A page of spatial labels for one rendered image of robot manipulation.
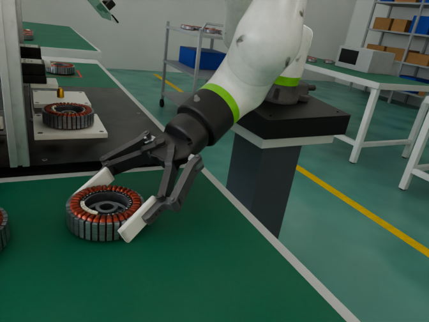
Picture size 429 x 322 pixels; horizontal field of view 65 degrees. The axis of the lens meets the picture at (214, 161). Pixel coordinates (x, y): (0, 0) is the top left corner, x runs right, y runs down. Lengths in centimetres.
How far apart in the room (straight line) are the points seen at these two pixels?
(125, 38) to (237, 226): 589
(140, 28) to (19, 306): 609
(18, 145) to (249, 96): 42
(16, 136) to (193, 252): 37
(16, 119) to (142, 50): 583
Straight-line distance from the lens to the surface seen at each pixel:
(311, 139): 118
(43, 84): 82
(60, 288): 45
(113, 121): 94
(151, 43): 647
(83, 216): 50
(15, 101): 65
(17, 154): 69
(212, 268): 47
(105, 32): 627
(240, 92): 61
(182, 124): 56
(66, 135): 81
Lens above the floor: 106
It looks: 23 degrees down
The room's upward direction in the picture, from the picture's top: 8 degrees clockwise
